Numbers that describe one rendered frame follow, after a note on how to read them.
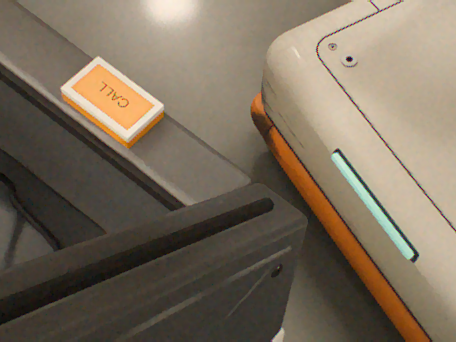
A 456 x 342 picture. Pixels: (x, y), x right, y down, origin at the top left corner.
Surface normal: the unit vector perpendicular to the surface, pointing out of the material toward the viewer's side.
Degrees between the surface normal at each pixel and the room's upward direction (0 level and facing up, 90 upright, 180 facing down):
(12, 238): 0
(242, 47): 0
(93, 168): 90
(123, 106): 0
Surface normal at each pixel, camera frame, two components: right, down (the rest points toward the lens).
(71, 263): 0.47, -0.81
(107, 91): 0.05, -0.51
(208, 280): 0.76, 0.58
